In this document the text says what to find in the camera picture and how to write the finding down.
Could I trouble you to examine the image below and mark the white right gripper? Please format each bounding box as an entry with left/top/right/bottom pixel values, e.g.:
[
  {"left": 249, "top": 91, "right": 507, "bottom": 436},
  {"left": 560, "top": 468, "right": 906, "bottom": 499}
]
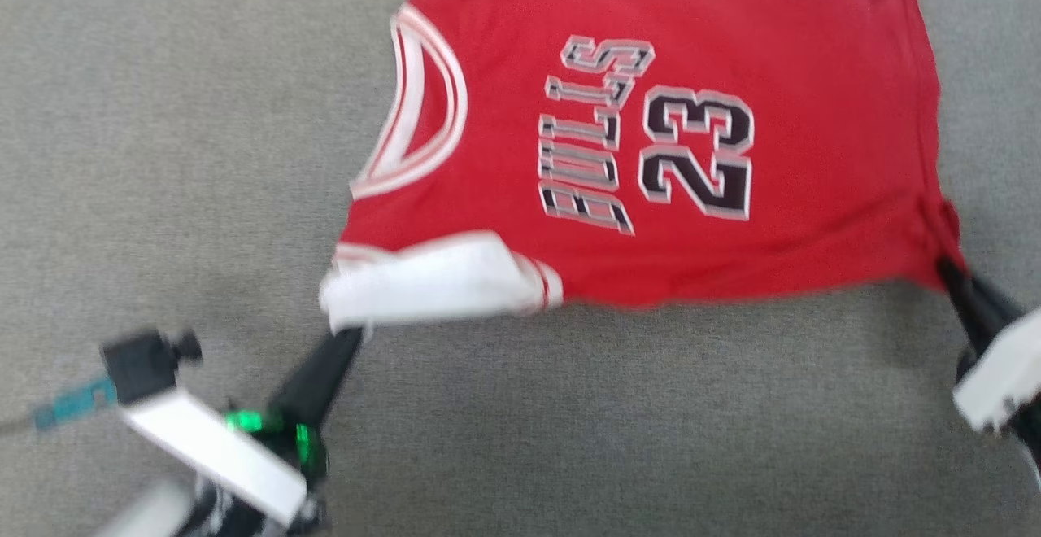
[{"left": 936, "top": 258, "right": 1041, "bottom": 441}]

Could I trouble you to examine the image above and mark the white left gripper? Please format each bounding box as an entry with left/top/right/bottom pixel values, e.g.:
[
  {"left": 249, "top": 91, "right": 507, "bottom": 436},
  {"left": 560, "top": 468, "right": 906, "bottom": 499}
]
[{"left": 120, "top": 327, "right": 365, "bottom": 537}]

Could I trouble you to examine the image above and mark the red basketball jersey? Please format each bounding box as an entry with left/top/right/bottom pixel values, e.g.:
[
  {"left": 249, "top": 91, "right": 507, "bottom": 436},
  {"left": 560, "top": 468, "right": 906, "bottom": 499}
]
[{"left": 318, "top": 0, "right": 970, "bottom": 336}]

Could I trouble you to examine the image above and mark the grey fabric sofa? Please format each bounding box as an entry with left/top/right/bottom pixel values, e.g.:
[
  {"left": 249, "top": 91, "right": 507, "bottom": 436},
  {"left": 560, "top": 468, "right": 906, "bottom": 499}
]
[{"left": 0, "top": 0, "right": 1041, "bottom": 537}]

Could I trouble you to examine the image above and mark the teal camera cable plug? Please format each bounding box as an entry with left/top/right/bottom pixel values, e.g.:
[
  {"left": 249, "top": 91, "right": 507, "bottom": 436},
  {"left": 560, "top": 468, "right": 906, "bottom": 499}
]
[{"left": 33, "top": 378, "right": 120, "bottom": 431}]

